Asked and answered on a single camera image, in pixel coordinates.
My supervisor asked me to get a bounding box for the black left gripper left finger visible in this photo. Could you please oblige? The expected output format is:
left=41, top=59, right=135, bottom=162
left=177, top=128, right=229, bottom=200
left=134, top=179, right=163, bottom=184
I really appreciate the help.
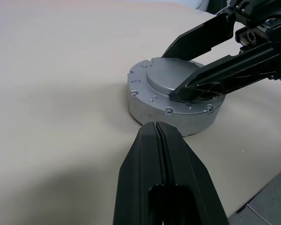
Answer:
left=112, top=121, right=166, bottom=225

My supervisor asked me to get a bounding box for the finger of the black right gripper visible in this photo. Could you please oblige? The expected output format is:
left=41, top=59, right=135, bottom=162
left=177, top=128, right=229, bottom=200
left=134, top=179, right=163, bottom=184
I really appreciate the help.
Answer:
left=168, top=39, right=281, bottom=104
left=161, top=13, right=236, bottom=61

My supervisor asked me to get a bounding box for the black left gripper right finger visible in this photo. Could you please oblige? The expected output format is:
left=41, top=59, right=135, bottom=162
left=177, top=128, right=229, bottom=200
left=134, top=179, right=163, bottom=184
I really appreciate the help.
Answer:
left=156, top=121, right=228, bottom=225

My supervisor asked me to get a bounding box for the grey motor stator housing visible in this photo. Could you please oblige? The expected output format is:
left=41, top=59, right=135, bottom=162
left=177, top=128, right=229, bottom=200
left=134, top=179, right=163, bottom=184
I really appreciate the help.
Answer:
left=128, top=93, right=225, bottom=137

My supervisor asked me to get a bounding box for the silver motor end cover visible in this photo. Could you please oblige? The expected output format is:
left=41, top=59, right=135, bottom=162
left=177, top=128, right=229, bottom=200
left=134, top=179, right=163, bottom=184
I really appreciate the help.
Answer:
left=127, top=57, right=226, bottom=117

